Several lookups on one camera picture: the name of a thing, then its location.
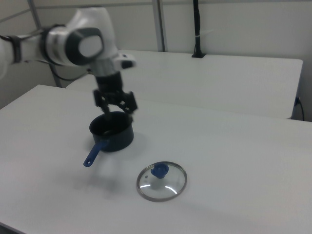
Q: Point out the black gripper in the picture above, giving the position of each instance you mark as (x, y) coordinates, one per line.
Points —
(108, 86)

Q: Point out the glass lid with blue knob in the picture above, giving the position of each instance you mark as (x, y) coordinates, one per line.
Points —
(159, 169)

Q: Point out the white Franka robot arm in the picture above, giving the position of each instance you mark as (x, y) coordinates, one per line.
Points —
(80, 39)

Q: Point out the dark blue saucepan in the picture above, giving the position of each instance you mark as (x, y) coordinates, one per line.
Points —
(117, 141)

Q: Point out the black camera stand pole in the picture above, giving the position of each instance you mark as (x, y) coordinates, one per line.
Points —
(197, 29)

